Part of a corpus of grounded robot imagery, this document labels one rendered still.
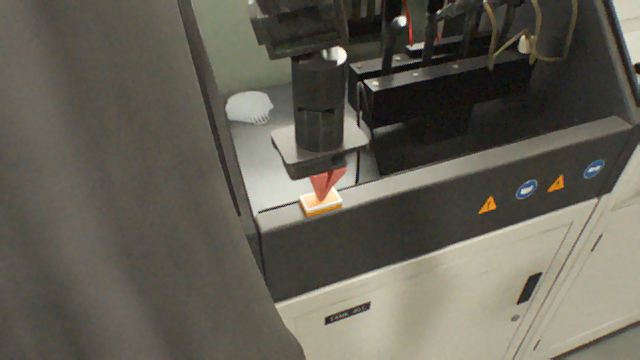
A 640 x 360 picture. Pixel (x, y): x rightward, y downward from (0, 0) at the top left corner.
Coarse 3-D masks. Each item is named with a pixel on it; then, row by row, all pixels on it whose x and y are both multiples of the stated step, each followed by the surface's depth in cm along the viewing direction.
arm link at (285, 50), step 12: (252, 0) 45; (336, 0) 43; (252, 12) 44; (336, 12) 44; (252, 24) 45; (264, 36) 45; (324, 36) 46; (336, 36) 46; (348, 36) 46; (276, 48) 47; (288, 48) 46; (300, 48) 46; (312, 48) 46; (324, 48) 46
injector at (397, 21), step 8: (392, 0) 74; (400, 0) 74; (384, 8) 76; (392, 8) 75; (400, 8) 75; (384, 16) 76; (392, 16) 75; (400, 16) 76; (384, 24) 77; (392, 24) 76; (400, 24) 74; (392, 32) 78; (384, 40) 79; (392, 40) 79; (384, 48) 80; (392, 48) 80; (384, 56) 81; (392, 56) 81; (384, 64) 82; (384, 72) 83
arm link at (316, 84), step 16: (336, 48) 49; (304, 64) 47; (320, 64) 47; (336, 64) 47; (304, 80) 48; (320, 80) 47; (336, 80) 48; (304, 96) 49; (320, 96) 48; (336, 96) 49
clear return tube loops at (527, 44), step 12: (576, 0) 76; (576, 12) 76; (492, 24) 73; (492, 36) 73; (516, 36) 85; (528, 36) 85; (492, 48) 74; (504, 48) 83; (528, 48) 87; (492, 60) 80; (552, 60) 83
